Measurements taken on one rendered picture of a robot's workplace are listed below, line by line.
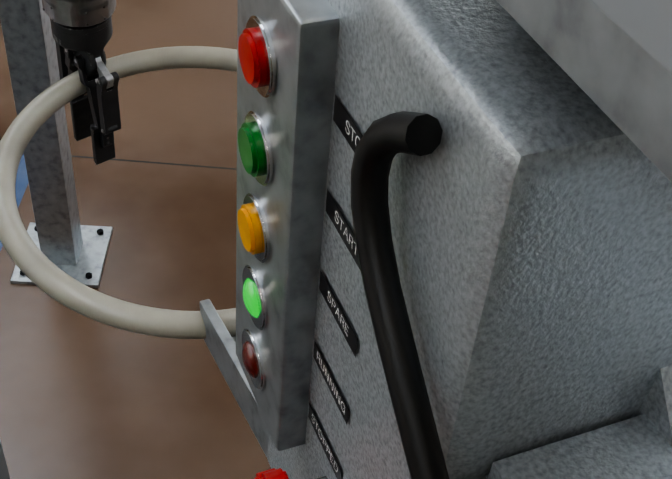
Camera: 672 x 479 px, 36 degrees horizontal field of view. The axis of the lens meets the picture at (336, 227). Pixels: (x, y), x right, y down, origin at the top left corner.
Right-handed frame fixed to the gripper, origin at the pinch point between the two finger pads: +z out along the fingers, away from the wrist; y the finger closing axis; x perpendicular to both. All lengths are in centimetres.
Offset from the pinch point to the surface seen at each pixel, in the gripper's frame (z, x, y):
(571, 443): -63, -22, 90
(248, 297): -55, -25, 71
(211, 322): -13.9, -10.4, 45.6
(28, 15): 22, 16, -57
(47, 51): 31, 18, -56
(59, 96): -10.5, -5.3, 2.6
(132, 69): -9.7, 5.7, 1.8
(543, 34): -82, -27, 86
